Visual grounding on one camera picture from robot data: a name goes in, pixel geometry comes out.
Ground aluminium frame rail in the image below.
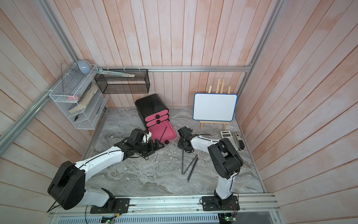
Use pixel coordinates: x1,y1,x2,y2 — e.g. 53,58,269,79
1,1,286,155

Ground book on shelf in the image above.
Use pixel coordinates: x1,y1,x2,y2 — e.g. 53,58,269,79
68,83,98,113

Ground white wire mesh shelf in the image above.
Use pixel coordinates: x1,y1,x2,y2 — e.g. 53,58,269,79
49,63,109,130

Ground paper on black basket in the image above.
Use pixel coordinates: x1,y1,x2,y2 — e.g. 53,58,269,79
98,69,135,78

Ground white calculator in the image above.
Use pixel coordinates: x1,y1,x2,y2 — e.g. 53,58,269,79
220,131,238,150

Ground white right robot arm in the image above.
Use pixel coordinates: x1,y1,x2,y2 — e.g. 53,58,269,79
178,127,243,200

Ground wooden easel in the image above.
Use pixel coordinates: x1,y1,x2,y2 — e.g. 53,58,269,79
200,78,231,131

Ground white board with blue frame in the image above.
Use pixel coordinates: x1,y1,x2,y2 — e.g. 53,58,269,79
193,93,238,122

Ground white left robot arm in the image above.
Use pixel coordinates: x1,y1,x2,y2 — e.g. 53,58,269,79
48,129,165,213

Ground black wire mesh basket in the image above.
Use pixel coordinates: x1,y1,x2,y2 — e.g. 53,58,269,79
95,69,150,94

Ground black stapler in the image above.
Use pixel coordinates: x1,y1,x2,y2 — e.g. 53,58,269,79
234,132,245,151

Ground black pencil bundle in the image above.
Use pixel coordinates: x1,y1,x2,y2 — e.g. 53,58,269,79
182,154,199,182

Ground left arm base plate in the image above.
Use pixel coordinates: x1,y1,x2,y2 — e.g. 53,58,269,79
90,198,130,215

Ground black drawer cabinet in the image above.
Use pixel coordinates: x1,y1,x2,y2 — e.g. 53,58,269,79
135,94,168,128

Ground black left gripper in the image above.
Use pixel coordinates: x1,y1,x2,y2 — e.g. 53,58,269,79
135,139,165,157

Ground pink bottom drawer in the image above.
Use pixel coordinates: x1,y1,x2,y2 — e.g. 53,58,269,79
148,120,177,144

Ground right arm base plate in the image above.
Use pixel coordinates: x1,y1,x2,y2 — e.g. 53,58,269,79
200,195,240,211

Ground grey computer mouse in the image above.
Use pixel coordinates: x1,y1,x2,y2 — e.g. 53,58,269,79
77,60,92,76

